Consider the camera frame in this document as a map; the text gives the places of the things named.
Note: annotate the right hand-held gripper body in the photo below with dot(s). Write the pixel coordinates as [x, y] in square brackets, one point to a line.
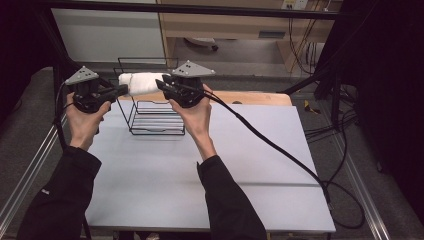
[187, 90]

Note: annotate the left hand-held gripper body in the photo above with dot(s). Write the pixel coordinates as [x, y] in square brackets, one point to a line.
[86, 95]

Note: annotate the white towel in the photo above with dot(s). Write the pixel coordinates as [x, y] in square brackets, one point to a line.
[143, 83]

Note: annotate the person's right hand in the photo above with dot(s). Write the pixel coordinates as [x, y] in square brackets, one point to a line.
[196, 116]

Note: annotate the person's left hand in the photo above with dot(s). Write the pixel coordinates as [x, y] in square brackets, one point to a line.
[83, 125]

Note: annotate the grey chair base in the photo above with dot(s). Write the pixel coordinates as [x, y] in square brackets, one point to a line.
[201, 41]

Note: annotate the white panel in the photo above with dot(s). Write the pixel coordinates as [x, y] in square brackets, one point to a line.
[106, 36]

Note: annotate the tan wooden board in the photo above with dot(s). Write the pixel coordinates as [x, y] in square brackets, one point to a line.
[260, 98]

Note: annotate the light wooden desk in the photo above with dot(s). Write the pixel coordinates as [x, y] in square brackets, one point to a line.
[233, 26]

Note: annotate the black curtain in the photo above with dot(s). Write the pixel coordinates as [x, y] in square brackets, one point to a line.
[23, 40]
[390, 83]

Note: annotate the black slanted stand strut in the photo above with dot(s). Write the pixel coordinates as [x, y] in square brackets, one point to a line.
[306, 82]

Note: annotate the yellow black tape piece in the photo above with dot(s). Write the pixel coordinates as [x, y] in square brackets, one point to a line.
[310, 107]

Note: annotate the black metal frame bar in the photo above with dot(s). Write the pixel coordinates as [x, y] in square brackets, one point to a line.
[200, 10]

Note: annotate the aluminium rail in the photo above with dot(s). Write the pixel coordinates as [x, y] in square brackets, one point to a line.
[363, 190]
[23, 186]

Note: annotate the white wall socket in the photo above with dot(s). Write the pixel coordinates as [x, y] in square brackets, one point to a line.
[295, 4]

